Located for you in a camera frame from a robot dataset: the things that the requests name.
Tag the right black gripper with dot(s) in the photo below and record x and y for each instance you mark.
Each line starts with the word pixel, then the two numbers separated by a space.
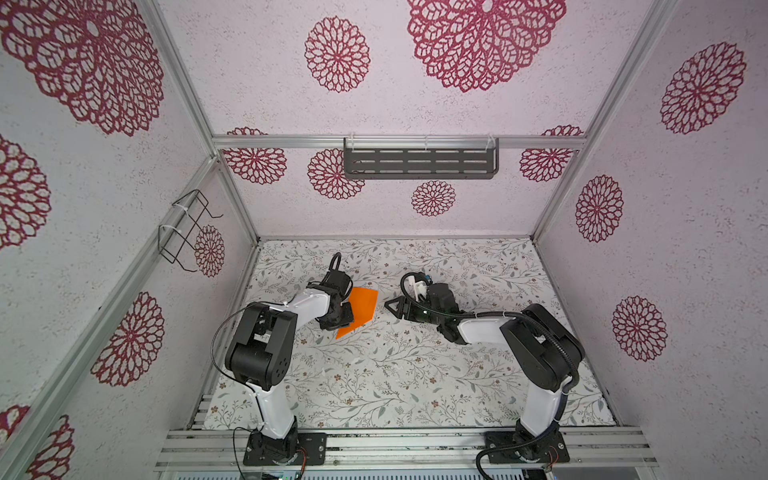
pixel 402 306

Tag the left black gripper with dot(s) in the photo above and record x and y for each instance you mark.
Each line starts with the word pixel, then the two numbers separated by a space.
pixel 348 316

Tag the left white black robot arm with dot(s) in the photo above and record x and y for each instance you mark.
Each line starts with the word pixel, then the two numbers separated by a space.
pixel 261 349

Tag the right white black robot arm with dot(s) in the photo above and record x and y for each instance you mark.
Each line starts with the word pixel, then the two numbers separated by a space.
pixel 546 351

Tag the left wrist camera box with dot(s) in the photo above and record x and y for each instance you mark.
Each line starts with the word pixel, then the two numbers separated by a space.
pixel 339 282

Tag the grey slotted wall shelf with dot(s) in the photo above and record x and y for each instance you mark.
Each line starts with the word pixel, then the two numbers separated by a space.
pixel 422 163

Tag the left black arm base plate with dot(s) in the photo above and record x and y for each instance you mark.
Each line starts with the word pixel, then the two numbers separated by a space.
pixel 297 449

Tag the black wire wall basket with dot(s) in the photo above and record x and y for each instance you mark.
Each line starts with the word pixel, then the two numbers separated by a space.
pixel 193 242

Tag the aluminium front rail frame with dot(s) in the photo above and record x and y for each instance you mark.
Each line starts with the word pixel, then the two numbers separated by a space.
pixel 401 448

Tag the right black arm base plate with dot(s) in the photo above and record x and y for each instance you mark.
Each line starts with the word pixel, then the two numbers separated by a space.
pixel 507 448

